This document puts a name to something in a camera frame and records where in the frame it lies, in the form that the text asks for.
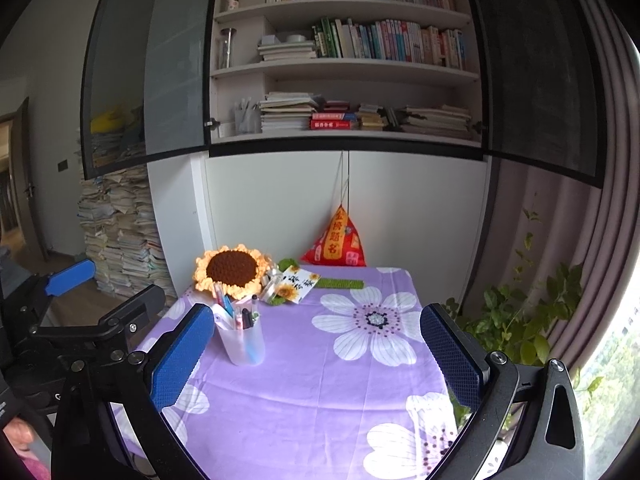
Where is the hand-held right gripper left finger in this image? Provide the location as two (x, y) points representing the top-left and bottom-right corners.
(50, 304), (218, 480)

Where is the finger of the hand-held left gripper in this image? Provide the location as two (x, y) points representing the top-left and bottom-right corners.
(27, 259), (97, 321)
(30, 284), (166, 341)

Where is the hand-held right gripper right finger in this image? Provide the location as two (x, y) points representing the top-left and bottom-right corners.
(415, 302), (586, 480)

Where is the translucent plastic cup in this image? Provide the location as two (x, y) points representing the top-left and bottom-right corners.
(214, 302), (266, 367)

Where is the person's left forearm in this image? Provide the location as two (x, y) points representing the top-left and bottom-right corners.
(0, 417), (51, 480)

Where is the tall pile of books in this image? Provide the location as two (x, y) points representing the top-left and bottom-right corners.
(77, 165), (178, 301)

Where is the green potted plant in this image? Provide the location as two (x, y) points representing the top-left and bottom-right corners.
(442, 207), (606, 411)

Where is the crochet sunflower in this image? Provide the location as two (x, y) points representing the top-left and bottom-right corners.
(194, 244), (273, 301)

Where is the wooden door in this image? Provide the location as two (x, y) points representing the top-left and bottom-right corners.
(0, 97), (51, 263)

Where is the white ribbon bow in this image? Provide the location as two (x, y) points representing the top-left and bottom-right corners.
(260, 266), (286, 306)

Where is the purple floral tablecloth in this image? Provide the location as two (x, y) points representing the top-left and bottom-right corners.
(112, 265), (481, 480)

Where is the sunflower greeting card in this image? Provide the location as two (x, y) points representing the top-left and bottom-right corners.
(274, 267), (321, 304)

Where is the red triangular pouch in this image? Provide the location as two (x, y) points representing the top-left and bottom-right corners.
(301, 205), (367, 267)

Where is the yellow plush toy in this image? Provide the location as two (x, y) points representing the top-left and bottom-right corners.
(90, 105), (146, 133)

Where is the window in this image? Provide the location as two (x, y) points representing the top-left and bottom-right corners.
(575, 280), (640, 466)

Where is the white bookshelf cabinet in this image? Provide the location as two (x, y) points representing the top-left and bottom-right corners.
(145, 0), (493, 306)

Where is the mauve curtain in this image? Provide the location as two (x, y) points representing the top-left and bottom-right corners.
(492, 0), (640, 371)

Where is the clear pen holder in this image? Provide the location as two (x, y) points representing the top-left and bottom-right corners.
(234, 99), (262, 135)

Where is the stack of magazines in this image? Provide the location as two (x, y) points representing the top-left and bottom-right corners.
(400, 105), (473, 140)

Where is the grey glass cabinet door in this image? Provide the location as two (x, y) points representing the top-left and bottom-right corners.
(80, 0), (223, 181)

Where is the small stack of paperbacks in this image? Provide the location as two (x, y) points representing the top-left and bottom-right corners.
(356, 104), (401, 132)

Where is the thick stack of workbooks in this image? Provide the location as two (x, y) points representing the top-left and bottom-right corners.
(258, 91), (321, 132)

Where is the stack of red books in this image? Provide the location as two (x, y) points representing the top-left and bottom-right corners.
(310, 101), (358, 131)

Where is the tall glass jar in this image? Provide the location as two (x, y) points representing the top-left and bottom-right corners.
(218, 27), (237, 69)

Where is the dark glass cabinet door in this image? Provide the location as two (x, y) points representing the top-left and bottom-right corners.
(457, 0), (608, 190)

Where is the flat stack of white books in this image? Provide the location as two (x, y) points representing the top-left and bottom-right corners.
(257, 40), (318, 62)

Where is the long row of upright books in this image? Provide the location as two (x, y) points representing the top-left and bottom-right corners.
(312, 17), (468, 71)

